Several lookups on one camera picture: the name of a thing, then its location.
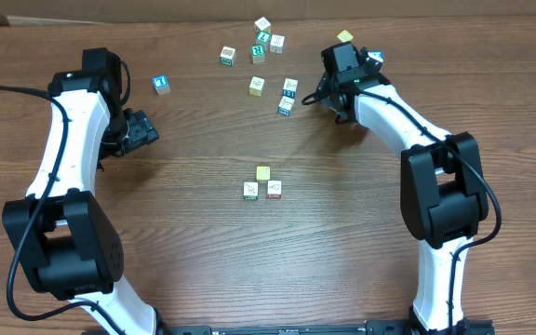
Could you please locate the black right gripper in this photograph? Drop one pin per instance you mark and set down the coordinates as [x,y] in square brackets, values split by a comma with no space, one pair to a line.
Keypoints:
[326,88]

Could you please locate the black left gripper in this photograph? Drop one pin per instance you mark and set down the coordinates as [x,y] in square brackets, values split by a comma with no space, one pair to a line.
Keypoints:
[142,131]

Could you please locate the blue letter P block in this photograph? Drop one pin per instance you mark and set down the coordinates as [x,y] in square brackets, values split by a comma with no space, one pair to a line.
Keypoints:
[376,55]

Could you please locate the wooden block red edge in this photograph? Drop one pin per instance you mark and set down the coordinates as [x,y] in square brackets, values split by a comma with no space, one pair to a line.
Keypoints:
[274,189]

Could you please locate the wooden block green bottom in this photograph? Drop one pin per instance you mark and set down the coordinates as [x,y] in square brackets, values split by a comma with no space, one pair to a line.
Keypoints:
[250,190]

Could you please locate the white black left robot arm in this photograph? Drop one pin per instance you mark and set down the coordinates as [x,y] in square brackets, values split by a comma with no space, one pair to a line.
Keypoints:
[67,252]

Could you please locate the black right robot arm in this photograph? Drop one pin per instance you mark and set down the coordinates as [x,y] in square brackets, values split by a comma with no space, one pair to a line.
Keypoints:
[443,194]

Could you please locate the wooden block blue side upper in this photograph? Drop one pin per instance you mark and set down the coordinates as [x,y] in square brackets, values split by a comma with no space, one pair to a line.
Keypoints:
[290,88]

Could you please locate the wooden block blue side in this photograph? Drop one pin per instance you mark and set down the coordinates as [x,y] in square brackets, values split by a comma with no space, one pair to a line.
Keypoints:
[290,88]
[285,106]

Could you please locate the blue block far left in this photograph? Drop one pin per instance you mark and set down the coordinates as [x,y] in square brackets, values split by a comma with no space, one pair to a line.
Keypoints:
[161,84]

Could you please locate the wooden block blue side lower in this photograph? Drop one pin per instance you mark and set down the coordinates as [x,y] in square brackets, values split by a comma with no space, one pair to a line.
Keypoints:
[285,106]

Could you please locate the yellow block top right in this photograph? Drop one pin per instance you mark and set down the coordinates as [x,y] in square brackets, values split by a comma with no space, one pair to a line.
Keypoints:
[345,36]

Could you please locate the wooden block letter X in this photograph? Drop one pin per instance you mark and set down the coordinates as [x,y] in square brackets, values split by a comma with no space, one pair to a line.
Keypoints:
[277,43]

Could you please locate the wooden block yellow side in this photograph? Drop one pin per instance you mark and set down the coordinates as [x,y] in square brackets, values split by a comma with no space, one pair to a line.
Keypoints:
[256,86]

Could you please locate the green letter R block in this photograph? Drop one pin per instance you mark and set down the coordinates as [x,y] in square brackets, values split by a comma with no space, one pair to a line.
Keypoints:
[257,54]

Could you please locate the green letter L block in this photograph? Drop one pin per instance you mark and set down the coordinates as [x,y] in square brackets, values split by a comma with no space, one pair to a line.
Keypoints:
[263,38]

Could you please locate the yellow wooden block centre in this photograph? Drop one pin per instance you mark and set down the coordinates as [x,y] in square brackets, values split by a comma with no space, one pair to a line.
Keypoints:
[263,173]

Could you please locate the wooden block top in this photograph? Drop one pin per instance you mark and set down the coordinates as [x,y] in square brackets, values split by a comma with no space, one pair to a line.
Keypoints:
[262,25]

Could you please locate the wooden block green B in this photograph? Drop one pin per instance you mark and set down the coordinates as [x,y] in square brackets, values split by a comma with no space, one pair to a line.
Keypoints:
[227,56]

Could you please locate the cardboard box edge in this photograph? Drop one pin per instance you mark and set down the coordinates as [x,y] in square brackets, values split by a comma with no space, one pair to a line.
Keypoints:
[27,21]

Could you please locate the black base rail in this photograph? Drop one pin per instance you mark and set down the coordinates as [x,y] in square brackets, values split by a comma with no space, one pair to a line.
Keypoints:
[296,329]

